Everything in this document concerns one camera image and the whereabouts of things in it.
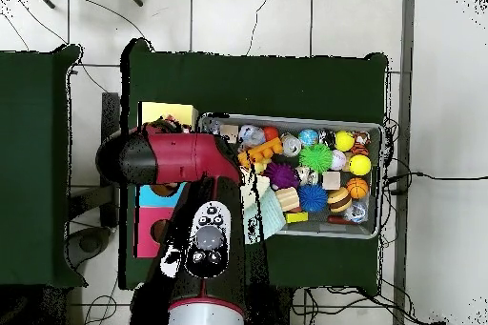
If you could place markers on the large blue spiky ball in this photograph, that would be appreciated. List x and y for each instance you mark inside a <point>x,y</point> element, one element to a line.
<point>312,198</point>

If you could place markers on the silver mesh bin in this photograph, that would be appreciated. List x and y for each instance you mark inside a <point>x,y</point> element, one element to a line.
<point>343,227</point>

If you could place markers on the mint knitted cloth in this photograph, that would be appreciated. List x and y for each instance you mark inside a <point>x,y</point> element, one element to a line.
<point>272,214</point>

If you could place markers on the purple spiky ball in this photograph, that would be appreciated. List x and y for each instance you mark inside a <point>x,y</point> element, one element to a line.
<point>282,176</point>

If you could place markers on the orange plastic block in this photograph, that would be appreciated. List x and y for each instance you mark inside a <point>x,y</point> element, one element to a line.
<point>263,149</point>

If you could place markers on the wooden box with three holes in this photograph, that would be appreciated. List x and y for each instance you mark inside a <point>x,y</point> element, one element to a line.
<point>167,110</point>

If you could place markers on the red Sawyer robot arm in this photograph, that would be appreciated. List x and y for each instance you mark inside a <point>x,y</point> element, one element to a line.
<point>179,157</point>

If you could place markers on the dark green side table cloth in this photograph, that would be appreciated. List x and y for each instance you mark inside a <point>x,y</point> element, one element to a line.
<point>34,130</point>

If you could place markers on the yellow tennis ball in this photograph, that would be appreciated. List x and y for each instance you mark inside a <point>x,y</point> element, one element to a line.
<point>360,165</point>

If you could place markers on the orange basketball toy ball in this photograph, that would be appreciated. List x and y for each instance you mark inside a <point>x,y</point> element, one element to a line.
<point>357,187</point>

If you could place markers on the green spiky ball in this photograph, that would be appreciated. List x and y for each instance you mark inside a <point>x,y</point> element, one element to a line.
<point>315,158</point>

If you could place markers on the blue globe ball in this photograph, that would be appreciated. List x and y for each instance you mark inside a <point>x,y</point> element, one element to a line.
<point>308,137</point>

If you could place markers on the yellow smiley ball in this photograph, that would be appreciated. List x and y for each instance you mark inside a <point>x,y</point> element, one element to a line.
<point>344,141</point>

